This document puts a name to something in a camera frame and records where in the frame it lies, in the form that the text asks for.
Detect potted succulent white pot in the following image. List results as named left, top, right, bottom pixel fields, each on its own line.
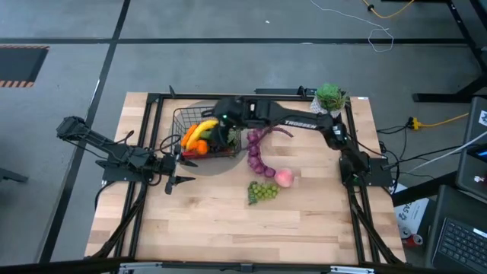
left=309, top=82, right=348, bottom=119

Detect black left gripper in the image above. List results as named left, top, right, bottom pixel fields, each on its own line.
left=161, top=143, right=199, bottom=196

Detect thin white cable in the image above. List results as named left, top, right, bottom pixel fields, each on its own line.
left=310, top=0, right=395, bottom=53

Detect black laptop keyboard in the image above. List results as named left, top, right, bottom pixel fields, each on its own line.
left=425, top=184, right=487, bottom=274

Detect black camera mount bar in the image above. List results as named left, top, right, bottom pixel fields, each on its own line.
left=254, top=85, right=317, bottom=97

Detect yellow cable black plug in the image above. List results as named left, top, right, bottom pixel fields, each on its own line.
left=363, top=0, right=415, bottom=20

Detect black wire basket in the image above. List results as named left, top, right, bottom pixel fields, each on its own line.
left=170, top=106, right=243, bottom=161

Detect black aluminium table frame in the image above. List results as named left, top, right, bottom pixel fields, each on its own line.
left=91, top=85, right=406, bottom=267

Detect green grape bunch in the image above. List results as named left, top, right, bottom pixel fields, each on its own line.
left=247, top=181, right=281, bottom=206

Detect red drink can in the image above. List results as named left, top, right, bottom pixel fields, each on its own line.
left=402, top=227, right=424, bottom=247

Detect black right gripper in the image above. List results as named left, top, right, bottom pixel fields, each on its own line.
left=210, top=96, right=247, bottom=148

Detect yellow extension cord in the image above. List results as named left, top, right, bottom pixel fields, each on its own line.
left=409, top=113, right=469, bottom=132

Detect dark floor hatch hazard stripes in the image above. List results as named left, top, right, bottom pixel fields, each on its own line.
left=0, top=44, right=49, bottom=88

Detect round grey mat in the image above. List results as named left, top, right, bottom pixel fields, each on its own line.
left=167, top=99, right=250, bottom=177

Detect yellow banana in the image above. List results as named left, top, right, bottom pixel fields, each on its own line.
left=185, top=118, right=220, bottom=151

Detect orange carrot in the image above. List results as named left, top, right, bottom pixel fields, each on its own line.
left=180, top=123, right=199, bottom=149

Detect purple grape bunch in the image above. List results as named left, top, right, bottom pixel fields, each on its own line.
left=246, top=127, right=295, bottom=179

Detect thick white cable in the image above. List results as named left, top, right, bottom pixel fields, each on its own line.
left=409, top=131, right=487, bottom=173

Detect dark chair base leg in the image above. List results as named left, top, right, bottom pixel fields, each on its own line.
left=0, top=167, right=30, bottom=184

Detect black cable bundle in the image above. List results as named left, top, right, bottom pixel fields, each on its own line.
left=375, top=120, right=463, bottom=196

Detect orange tangerine cluster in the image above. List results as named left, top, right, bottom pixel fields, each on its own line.
left=188, top=139, right=210, bottom=156

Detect black grape bunch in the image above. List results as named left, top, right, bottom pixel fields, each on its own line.
left=213, top=128, right=242, bottom=154

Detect black desk frame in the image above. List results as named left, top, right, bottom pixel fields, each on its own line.
left=412, top=0, right=487, bottom=104

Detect white printed paper sheet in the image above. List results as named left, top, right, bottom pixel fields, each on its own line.
left=393, top=185, right=430, bottom=230

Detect pink peach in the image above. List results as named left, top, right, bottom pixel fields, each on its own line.
left=273, top=168, right=295, bottom=189

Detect dark laptop with sticker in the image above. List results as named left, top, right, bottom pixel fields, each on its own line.
left=455, top=97, right=487, bottom=202

